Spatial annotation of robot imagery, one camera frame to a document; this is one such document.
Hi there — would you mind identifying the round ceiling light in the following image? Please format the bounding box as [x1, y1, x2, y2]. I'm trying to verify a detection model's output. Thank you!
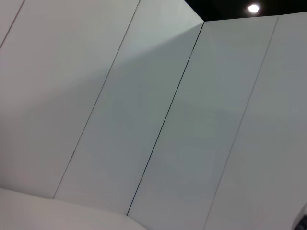
[247, 3, 261, 14]

